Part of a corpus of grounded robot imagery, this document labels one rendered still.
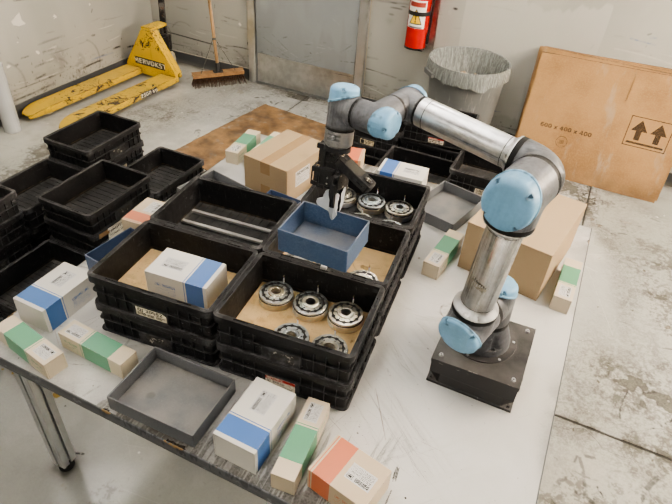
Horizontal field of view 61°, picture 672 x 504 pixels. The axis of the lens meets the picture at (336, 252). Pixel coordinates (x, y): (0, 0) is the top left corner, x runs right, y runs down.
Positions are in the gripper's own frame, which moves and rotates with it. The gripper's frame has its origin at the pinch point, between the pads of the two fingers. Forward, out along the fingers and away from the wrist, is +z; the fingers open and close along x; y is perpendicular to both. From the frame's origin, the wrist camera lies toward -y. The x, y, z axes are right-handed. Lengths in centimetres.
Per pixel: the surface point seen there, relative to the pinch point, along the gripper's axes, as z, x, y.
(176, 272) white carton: 22.9, 21.2, 38.0
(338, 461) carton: 40, 41, -27
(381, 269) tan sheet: 26.1, -22.5, -8.9
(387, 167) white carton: 21, -92, 18
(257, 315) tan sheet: 31.2, 15.3, 13.7
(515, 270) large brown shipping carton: 27, -52, -47
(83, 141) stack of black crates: 52, -80, 187
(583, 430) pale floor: 103, -77, -93
